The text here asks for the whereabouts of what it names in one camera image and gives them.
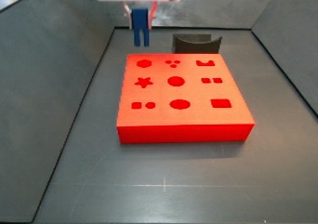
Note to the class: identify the black curved holder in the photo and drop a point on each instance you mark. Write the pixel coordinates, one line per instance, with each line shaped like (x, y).
(191, 43)

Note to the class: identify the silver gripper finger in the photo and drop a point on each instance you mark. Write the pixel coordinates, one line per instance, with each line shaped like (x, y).
(127, 13)
(151, 13)

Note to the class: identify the red shape-sorting board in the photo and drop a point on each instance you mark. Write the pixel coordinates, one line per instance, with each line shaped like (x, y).
(180, 98)

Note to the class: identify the blue two-pronged peg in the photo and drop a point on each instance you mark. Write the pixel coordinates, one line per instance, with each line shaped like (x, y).
(140, 27)

